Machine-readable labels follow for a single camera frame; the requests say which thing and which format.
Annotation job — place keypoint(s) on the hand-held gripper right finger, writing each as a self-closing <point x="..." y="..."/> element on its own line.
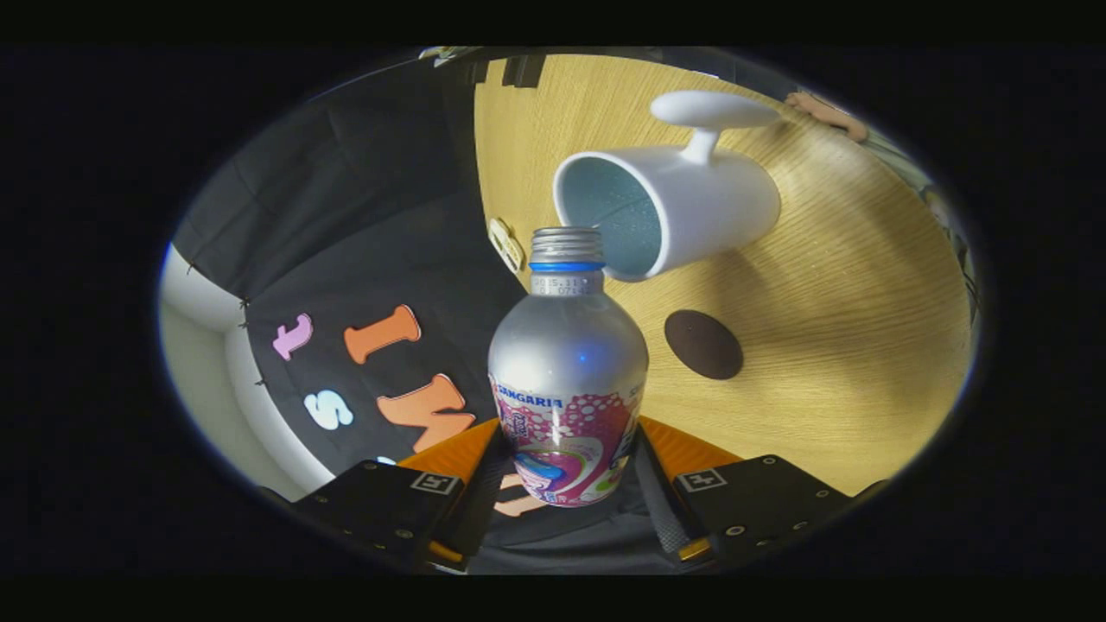
<point x="661" y="510"/>

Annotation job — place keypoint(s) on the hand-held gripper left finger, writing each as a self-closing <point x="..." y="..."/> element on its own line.
<point x="479" y="501"/>

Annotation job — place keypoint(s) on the dark brown round coaster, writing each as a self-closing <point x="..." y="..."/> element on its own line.
<point x="703" y="345"/>

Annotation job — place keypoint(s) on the silver juice bottle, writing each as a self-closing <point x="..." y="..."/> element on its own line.
<point x="566" y="354"/>

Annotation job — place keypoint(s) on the white cup with blue inside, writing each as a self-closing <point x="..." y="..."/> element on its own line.
<point x="717" y="203"/>

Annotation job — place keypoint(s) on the wooden table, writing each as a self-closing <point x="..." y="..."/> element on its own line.
<point x="847" y="345"/>

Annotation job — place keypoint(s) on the small white yellow tray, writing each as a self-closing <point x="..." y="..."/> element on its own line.
<point x="506" y="245"/>

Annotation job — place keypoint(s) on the black backdrop cloth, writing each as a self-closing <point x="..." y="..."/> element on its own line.
<point x="363" y="199"/>

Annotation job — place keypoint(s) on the small black block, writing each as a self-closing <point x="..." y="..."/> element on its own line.
<point x="534" y="71"/>
<point x="513" y="71"/>

